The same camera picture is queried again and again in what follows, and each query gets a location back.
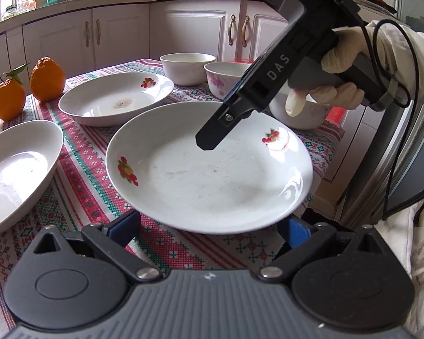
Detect patterned tablecloth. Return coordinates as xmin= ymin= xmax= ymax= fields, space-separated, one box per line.
xmin=0 ymin=58 xmax=347 ymax=339

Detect white bowl with pink flowers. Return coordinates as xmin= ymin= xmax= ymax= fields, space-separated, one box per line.
xmin=204 ymin=61 xmax=256 ymax=100

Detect orange with green leaf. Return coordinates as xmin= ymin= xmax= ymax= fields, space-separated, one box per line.
xmin=0 ymin=63 xmax=32 ymax=121

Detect bumpy orange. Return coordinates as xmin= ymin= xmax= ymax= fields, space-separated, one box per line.
xmin=30 ymin=57 xmax=66 ymax=103

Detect white plate with fruit print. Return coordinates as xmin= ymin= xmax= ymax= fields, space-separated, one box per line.
xmin=0 ymin=120 xmax=64 ymax=238
xmin=106 ymin=101 xmax=313 ymax=236
xmin=58 ymin=72 xmax=175 ymax=127

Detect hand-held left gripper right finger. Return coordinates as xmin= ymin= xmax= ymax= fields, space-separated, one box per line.
xmin=259 ymin=217 xmax=389 ymax=284

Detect white kitchen cabinets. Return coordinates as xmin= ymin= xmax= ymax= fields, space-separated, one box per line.
xmin=0 ymin=0 xmax=291 ymax=114

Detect person's right hand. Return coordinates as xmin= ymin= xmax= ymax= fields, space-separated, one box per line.
xmin=285 ymin=21 xmax=379 ymax=117

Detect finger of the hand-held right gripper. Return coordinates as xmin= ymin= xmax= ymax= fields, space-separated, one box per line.
xmin=195 ymin=94 xmax=254 ymax=151

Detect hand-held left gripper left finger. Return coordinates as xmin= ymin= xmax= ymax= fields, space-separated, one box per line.
xmin=32 ymin=212 xmax=163 ymax=284

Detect person's right forearm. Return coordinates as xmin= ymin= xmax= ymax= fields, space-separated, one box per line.
xmin=367 ymin=19 xmax=424 ymax=108

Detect steel pot with lid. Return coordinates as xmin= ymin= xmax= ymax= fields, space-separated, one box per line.
xmin=350 ymin=0 xmax=398 ymax=17

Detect cream jacket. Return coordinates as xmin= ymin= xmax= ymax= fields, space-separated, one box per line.
xmin=381 ymin=191 xmax=424 ymax=339

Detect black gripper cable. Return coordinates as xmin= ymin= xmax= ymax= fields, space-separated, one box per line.
xmin=360 ymin=19 xmax=422 ymax=221

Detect large white bowl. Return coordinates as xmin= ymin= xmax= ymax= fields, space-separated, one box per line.
xmin=160 ymin=53 xmax=217 ymax=86

